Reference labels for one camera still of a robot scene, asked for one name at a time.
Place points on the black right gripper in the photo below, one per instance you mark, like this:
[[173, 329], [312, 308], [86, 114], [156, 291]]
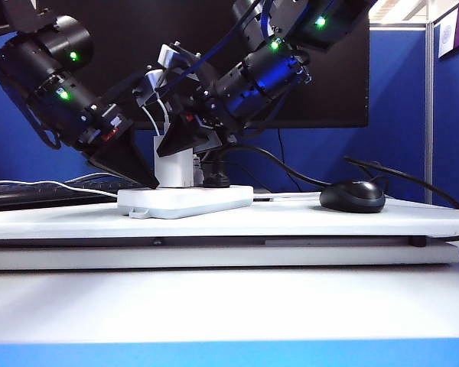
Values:
[[214, 111]]

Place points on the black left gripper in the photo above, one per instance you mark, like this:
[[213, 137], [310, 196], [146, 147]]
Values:
[[105, 128]]

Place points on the white charger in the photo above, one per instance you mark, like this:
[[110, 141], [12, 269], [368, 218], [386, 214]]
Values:
[[174, 172]]

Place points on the white power strip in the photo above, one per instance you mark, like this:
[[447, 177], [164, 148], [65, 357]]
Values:
[[183, 202]]

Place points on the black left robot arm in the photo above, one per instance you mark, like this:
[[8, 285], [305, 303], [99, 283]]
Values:
[[34, 65]]

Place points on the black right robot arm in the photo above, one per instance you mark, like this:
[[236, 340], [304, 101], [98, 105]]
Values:
[[264, 88]]

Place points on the black power plug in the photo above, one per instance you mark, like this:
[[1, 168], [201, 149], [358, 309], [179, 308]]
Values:
[[216, 179]]

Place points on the black keyboard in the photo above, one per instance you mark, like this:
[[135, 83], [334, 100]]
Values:
[[30, 199]]

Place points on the white foam board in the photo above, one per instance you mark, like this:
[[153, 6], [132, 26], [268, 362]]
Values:
[[214, 258]]

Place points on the white platform board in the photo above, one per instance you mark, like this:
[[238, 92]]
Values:
[[290, 221]]

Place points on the black computer monitor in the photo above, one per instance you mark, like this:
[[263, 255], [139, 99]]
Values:
[[336, 95]]

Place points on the black grey computer mouse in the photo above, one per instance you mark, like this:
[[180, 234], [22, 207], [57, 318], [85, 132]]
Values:
[[352, 197]]

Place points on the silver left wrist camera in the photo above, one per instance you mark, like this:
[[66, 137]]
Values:
[[155, 80]]

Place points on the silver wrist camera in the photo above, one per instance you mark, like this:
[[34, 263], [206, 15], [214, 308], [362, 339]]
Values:
[[172, 57], [155, 80]]

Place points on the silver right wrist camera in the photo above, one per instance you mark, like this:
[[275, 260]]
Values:
[[172, 57]]

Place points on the grey metal partition post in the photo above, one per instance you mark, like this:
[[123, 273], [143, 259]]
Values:
[[429, 114]]

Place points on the purple white wall sign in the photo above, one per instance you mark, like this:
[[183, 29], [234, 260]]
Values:
[[449, 34]]

